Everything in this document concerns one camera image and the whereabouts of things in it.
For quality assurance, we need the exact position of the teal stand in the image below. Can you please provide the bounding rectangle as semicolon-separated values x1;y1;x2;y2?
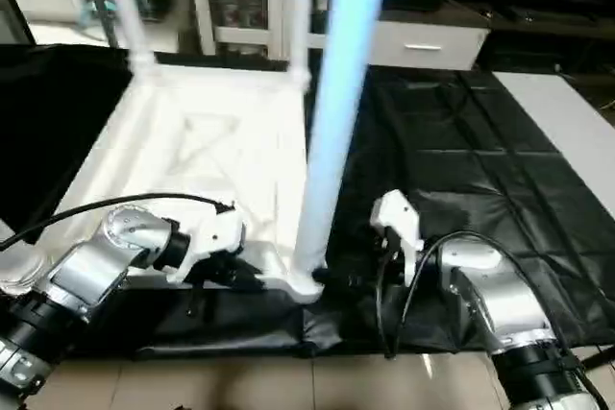
81;0;118;29

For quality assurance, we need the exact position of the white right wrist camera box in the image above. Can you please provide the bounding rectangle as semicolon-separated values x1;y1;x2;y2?
370;191;425;288

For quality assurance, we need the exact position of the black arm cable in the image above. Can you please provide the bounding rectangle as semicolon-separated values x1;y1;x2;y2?
373;231;541;359
0;193;237;250

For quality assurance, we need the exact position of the white drawer unit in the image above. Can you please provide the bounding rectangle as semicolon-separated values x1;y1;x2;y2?
369;20;491;71

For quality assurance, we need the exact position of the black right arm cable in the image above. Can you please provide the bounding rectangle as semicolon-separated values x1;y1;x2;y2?
373;231;541;359

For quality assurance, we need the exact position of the white plastic table top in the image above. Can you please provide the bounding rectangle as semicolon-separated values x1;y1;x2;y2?
56;68;333;303

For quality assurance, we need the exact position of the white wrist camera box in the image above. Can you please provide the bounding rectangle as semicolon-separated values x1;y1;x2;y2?
370;191;425;288
165;205;247;284

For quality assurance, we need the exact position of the white plastic table leg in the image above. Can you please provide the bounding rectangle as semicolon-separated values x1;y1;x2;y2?
94;0;160;77
0;222;45;298
283;0;314;86
290;0;395;288

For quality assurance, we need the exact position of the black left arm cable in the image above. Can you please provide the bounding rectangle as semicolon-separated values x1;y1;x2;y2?
0;193;237;250

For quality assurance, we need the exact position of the black work mat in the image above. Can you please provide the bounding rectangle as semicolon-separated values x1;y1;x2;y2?
0;43;615;363

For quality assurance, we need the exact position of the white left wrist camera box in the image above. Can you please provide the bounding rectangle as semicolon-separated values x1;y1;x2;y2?
165;205;247;284

